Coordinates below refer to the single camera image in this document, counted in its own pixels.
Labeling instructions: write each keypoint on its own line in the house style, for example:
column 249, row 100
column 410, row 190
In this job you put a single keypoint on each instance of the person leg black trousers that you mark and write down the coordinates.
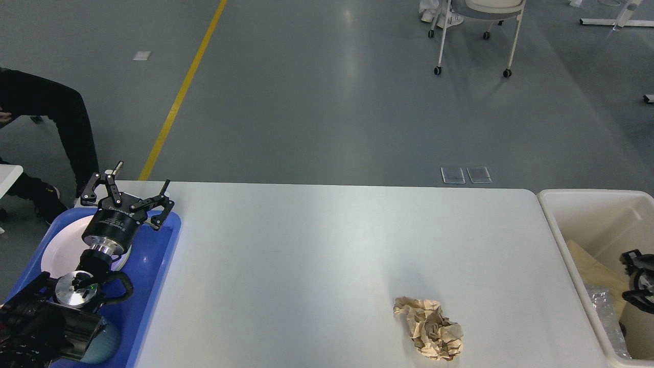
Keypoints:
column 30, row 95

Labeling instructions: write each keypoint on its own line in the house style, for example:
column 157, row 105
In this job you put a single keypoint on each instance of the dark green mug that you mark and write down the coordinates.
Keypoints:
column 105, row 344

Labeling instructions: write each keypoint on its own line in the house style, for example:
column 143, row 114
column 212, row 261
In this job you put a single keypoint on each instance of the white paper scrap on floor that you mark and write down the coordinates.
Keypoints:
column 142, row 55

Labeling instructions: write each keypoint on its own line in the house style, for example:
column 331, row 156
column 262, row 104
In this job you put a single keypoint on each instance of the brown paper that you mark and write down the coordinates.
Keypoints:
column 434, row 336

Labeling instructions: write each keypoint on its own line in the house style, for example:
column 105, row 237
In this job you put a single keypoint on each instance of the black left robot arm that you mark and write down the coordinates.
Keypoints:
column 89, row 292

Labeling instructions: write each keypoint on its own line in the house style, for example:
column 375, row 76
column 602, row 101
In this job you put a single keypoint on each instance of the blue plastic tray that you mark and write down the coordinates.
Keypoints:
column 146, row 266

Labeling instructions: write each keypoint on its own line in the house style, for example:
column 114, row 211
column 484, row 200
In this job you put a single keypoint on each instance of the brown paper bag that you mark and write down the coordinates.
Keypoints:
column 595, row 273

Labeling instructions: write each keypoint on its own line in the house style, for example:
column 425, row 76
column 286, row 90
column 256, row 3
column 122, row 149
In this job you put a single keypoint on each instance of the white office chair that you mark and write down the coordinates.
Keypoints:
column 498, row 11

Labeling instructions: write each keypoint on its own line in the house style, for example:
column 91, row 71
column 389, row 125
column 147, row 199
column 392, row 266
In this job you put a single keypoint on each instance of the pink plate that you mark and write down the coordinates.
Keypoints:
column 62, row 253

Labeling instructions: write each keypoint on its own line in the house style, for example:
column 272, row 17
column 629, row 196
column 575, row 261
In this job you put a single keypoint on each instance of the clear plastic bag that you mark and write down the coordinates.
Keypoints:
column 601, row 300

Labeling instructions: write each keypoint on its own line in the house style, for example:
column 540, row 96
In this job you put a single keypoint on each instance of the person hand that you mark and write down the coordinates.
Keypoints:
column 5, row 118

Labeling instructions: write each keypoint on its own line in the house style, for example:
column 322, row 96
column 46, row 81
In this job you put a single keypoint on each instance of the black sneaker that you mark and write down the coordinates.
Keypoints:
column 48, row 205

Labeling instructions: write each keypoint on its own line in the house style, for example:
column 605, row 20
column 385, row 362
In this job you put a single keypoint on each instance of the person in white trousers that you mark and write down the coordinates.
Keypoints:
column 433, row 10

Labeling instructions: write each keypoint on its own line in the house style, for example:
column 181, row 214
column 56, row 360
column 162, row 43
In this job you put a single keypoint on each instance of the white stand base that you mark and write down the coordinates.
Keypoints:
column 623, row 19

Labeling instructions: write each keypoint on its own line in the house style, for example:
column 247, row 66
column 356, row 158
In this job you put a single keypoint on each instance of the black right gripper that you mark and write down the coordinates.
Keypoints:
column 641, row 267

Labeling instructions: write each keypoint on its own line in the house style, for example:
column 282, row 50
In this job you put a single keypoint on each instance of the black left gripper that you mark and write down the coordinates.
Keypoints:
column 112, row 227

